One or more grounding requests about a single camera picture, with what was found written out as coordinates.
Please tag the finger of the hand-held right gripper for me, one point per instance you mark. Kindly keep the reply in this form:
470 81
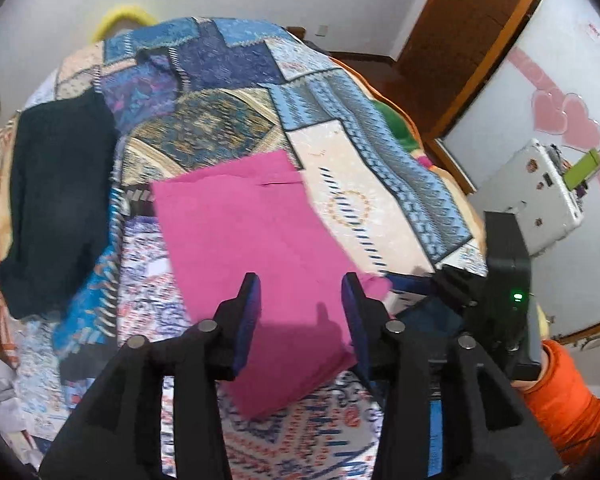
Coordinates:
430 317
460 282

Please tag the person's right forearm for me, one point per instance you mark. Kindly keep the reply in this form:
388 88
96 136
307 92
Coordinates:
565 405

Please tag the yellow foam tube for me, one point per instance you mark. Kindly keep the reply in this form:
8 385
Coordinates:
122 12

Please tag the white wall outlet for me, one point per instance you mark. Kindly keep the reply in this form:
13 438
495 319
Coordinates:
322 30

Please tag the green cloth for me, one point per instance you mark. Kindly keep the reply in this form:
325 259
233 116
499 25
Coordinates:
397 127

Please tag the wooden door frame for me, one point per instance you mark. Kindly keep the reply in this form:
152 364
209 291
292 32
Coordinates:
510 45

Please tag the patchwork printed blanket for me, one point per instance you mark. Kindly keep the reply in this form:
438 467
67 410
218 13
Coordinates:
220 125

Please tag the light green card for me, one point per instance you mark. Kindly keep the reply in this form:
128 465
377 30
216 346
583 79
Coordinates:
582 167

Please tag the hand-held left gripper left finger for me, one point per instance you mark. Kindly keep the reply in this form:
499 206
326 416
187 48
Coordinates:
247 325

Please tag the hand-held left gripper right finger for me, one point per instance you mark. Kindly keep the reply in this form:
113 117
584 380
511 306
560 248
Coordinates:
355 325

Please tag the white box with stickers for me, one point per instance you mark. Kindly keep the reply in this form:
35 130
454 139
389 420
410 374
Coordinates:
535 200

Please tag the pink pants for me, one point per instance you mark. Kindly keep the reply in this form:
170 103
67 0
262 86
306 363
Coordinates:
250 230

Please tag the pile of white papers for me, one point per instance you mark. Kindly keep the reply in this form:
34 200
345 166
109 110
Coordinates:
0 400

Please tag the wooden door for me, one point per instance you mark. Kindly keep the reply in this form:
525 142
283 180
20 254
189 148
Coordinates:
460 25

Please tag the dark pants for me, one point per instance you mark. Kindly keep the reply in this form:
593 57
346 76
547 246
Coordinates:
50 185

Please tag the white wardrobe with pink decor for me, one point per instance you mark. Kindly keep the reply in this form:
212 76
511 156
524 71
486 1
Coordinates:
480 152

